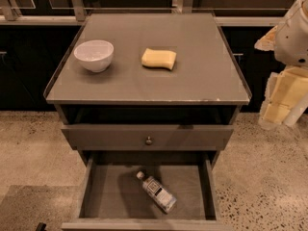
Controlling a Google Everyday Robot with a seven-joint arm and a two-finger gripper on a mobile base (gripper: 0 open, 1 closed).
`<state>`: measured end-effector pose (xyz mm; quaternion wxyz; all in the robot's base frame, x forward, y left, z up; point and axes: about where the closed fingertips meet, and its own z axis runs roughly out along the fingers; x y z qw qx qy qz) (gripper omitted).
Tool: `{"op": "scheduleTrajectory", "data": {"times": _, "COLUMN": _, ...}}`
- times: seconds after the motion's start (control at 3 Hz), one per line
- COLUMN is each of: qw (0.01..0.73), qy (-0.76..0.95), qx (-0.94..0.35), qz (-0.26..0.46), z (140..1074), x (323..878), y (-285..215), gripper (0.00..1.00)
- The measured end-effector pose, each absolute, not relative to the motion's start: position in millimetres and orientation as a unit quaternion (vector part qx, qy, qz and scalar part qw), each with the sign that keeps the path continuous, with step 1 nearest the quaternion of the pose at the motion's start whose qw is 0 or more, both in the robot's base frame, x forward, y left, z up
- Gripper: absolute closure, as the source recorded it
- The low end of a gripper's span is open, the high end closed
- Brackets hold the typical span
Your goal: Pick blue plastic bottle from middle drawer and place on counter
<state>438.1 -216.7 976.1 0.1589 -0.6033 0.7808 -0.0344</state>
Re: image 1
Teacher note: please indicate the small black object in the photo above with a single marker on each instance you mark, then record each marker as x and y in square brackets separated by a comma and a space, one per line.
[41, 227]

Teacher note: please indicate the white ceramic bowl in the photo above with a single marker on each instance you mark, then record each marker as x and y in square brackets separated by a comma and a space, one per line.
[94, 55]

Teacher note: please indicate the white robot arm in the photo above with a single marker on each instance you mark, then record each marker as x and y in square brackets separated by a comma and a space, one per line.
[286, 95]

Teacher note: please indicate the grey drawer cabinet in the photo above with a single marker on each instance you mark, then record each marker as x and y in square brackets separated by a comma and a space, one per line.
[205, 86]

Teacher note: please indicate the yellow sponge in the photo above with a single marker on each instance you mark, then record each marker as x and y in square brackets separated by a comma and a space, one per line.
[158, 58]

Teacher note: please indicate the open middle drawer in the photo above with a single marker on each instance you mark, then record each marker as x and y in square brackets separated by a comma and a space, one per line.
[112, 198]

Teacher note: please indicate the metal railing frame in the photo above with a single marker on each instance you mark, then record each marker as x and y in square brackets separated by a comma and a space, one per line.
[76, 12]

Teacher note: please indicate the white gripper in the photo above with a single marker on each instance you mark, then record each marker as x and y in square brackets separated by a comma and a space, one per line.
[293, 38]

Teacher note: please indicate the closed top drawer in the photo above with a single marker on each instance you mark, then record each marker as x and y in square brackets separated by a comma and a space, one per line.
[122, 137]

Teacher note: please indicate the clear plastic water bottle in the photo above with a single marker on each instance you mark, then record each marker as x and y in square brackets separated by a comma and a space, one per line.
[162, 197]

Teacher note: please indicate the round brass drawer knob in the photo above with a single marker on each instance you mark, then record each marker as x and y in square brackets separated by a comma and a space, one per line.
[148, 141]

